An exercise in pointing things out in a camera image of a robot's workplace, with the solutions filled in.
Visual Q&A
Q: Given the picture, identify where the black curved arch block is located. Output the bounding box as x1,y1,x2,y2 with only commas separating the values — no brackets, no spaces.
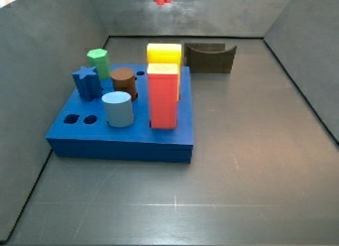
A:
184,43,237,73

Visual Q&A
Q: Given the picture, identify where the yellow rectangular block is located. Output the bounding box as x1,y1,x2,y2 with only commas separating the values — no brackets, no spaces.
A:
145,42,184,100

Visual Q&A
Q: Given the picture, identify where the light blue cylinder block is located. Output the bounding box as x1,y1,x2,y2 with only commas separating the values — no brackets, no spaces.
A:
101,91,133,128

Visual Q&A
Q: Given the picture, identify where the red rectangular block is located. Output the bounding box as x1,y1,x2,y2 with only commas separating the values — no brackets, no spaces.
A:
147,63,179,129

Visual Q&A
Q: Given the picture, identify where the blue foam peg board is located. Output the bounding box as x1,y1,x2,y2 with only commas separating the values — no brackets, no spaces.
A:
46,64,193,163

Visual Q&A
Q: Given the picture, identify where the green hexagonal prism block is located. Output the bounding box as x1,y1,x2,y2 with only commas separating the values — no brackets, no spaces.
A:
85,49,110,80

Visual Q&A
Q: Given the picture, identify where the blue star block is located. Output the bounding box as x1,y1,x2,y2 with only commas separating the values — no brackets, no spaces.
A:
72,66,101,102

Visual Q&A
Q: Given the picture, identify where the brown cylinder block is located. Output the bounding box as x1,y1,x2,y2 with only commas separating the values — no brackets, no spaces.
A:
110,67,137,100

